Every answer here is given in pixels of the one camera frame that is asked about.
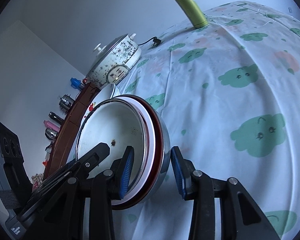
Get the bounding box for brown wooden sideboard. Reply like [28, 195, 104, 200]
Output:
[43, 83, 100, 179]

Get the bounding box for steel rice cooker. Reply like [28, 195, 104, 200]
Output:
[59, 94, 74, 112]

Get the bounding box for red flower white plate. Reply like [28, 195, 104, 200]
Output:
[82, 83, 111, 121]

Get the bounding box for black thermos flask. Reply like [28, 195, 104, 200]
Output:
[49, 112, 64, 125]

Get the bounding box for pink flower rimmed plate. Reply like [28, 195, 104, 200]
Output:
[110, 83, 120, 98]

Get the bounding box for stainless steel bowl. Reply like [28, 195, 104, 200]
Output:
[111, 108, 170, 210]

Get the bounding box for blue water bottle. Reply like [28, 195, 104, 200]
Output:
[70, 77, 85, 91]

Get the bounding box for pink thermos flask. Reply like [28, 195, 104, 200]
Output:
[44, 120, 60, 132]

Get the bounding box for steel kettle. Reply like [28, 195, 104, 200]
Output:
[45, 128, 58, 140]

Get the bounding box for red plastic bowl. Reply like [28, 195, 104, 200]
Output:
[111, 95, 170, 210]

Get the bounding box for floral electric cooking pot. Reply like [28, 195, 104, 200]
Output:
[86, 33, 142, 89]

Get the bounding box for floral white tablecloth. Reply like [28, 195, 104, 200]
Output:
[118, 1, 300, 239]

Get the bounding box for green thermos bottle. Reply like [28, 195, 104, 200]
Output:
[175, 0, 208, 29]

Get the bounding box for white enamel bowl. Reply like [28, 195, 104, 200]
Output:
[76, 97, 148, 202]

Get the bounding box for black power cord plug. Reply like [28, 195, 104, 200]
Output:
[138, 36, 161, 47]

